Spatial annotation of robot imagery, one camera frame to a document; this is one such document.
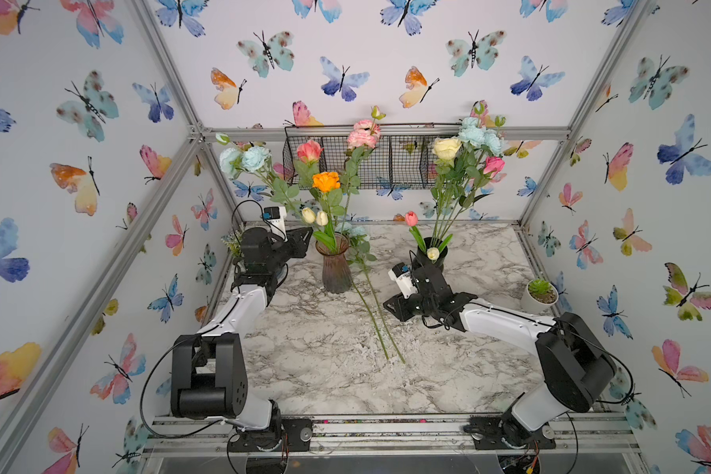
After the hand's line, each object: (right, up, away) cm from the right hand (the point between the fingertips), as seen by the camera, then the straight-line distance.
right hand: (388, 301), depth 86 cm
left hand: (-22, +21, -2) cm, 30 cm away
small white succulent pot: (+46, +1, +4) cm, 46 cm away
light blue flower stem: (-7, +14, +23) cm, 28 cm away
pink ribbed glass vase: (-16, +8, +10) cm, 21 cm away
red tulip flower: (+6, +23, -5) cm, 24 cm away
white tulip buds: (-22, +24, -5) cm, 33 cm away
